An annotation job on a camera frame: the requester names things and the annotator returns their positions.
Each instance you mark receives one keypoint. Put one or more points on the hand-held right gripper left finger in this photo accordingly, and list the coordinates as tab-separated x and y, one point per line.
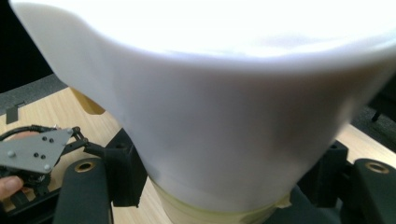
124	174

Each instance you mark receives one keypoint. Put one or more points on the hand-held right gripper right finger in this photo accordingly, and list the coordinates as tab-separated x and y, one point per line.
327	183

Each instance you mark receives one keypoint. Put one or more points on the cup with brown contents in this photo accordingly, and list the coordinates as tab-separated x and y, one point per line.
218	109

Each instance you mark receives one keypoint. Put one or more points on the grey tape strip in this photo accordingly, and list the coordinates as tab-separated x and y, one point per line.
14	113

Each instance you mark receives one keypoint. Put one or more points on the black curtain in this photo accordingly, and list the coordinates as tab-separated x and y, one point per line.
18	46

